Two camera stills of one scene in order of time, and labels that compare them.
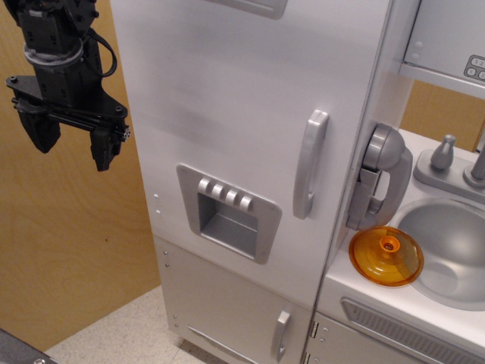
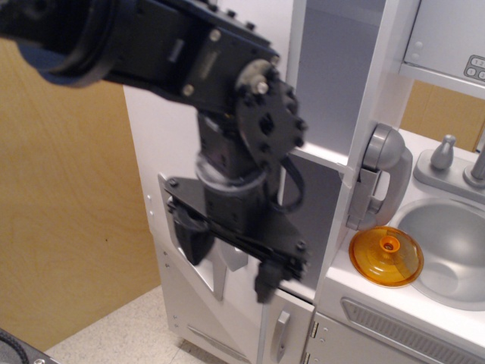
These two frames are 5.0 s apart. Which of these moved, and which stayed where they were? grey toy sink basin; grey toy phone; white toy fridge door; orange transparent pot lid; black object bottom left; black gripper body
Moved: white toy fridge door; black gripper body
Stayed: grey toy phone; orange transparent pot lid; grey toy sink basin; black object bottom left
